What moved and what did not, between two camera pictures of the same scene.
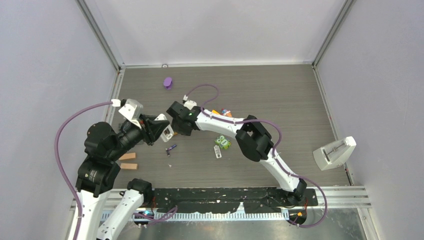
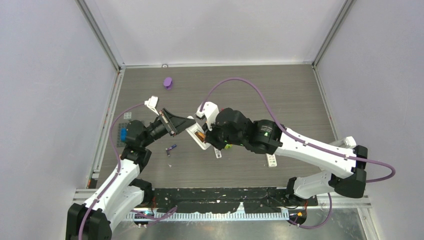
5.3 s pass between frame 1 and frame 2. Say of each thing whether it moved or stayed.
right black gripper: moved
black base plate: stayed
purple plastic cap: stayed
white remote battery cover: stayed
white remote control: moved
